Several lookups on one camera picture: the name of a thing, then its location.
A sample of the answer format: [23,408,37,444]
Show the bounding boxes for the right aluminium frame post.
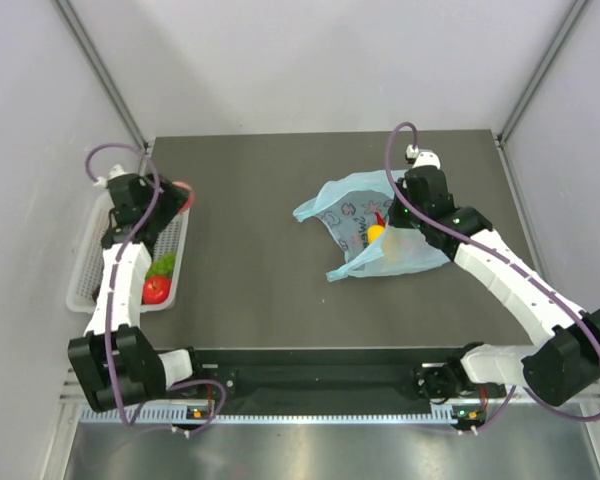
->
[495,0,592,149]

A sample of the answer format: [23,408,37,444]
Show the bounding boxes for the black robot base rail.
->
[149,347,506,416]

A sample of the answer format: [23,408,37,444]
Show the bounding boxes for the red fake apple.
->
[142,275,171,305]

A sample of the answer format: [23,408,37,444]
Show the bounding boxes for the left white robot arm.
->
[67,173,207,412]

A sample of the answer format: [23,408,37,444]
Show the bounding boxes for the light blue plastic bag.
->
[293,170,448,282]

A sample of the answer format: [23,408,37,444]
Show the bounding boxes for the grey slotted cable duct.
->
[79,402,489,426]

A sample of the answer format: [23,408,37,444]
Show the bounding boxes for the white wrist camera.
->
[94,164,128,189]
[405,144,441,169]

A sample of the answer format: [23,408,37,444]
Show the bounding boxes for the pink fake peach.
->
[173,181,195,214]

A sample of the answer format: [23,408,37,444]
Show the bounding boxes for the yellow fake mango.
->
[367,224,386,243]

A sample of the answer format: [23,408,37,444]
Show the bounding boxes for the left aluminium frame post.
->
[51,0,149,150]

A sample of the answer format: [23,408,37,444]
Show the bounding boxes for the aluminium frame post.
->
[51,0,149,150]
[495,0,592,149]

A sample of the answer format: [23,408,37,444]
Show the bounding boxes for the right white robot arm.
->
[389,165,600,407]

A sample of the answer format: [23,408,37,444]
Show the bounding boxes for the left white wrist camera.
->
[94,164,128,189]

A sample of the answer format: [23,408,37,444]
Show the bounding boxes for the red fake chili pepper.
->
[375,212,386,228]

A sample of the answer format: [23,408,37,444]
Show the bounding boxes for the white perforated plastic basket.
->
[65,193,189,315]

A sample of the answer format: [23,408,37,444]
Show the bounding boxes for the green fake grapes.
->
[146,252,176,278]

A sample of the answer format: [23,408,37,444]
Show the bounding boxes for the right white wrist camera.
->
[405,144,441,169]

